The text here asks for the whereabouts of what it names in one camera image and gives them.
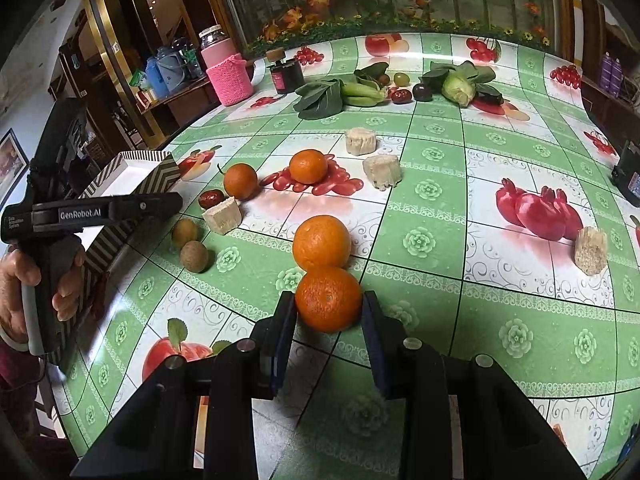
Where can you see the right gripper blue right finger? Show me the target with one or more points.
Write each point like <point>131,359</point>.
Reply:
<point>382,336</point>

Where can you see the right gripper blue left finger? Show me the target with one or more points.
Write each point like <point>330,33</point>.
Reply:
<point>277,343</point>

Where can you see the large orange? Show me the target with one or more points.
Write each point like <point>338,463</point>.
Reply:
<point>321,240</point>

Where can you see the brown longan fruit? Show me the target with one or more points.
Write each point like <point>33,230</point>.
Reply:
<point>194,256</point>
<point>184,231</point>

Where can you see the person left hand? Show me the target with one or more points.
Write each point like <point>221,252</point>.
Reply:
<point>19,269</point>

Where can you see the striped white cardboard box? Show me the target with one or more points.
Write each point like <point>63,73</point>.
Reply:
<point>134,186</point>

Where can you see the red jujube date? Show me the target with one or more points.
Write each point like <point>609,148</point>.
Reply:
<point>210,198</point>

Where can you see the beige cake piece middle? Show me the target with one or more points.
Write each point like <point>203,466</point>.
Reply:
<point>382,171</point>

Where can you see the orange with stem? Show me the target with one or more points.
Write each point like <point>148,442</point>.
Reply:
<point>239,181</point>

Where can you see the blue thermos jug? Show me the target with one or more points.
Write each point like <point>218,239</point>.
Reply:
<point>155,78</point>

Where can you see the orange on printed grapes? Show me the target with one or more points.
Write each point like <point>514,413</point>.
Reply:
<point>308,167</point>

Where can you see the beige cake piece upper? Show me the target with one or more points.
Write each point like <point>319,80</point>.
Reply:
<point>360,141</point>

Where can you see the grey blue kettle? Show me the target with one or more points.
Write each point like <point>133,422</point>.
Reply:
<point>172,68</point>

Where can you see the wooden cabinet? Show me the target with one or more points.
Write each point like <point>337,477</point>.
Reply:
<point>108,41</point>

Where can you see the beige cake piece right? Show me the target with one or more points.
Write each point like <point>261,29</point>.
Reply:
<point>591,250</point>

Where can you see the pink knitted sleeve bottle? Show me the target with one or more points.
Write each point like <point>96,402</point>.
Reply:
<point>225,67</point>

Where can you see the red plum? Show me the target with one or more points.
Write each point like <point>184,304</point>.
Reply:
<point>401,96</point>

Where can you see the green bananas bunch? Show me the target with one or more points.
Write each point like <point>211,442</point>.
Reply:
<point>362,95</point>

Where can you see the dark green leafy vegetable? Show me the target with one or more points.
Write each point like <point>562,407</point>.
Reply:
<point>321,98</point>

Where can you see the dark plum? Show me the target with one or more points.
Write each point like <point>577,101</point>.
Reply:
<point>422,92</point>

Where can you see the green grape fruit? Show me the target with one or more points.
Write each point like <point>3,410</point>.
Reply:
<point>401,80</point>

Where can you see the bok choy vegetable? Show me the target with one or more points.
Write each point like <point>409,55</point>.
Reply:
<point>463,83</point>

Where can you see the black device at table edge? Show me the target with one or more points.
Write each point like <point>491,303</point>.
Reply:
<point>626,173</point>

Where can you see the purple bottles on shelf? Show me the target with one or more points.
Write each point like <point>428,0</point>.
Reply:
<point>611,75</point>

